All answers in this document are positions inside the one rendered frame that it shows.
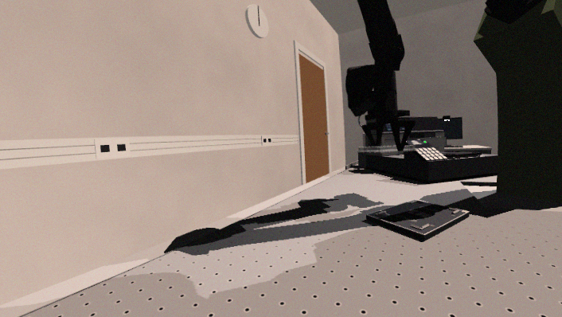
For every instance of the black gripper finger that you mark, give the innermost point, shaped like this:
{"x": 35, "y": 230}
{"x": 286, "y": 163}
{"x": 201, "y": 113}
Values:
{"x": 379, "y": 128}
{"x": 395, "y": 126}

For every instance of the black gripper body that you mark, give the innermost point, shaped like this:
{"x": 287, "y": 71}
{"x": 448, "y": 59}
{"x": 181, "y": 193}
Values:
{"x": 387, "y": 116}

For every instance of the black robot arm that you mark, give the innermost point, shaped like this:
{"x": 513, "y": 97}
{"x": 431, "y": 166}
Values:
{"x": 387, "y": 49}

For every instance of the white well plate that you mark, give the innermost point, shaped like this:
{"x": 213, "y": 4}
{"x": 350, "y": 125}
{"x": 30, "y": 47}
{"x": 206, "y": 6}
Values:
{"x": 384, "y": 149}

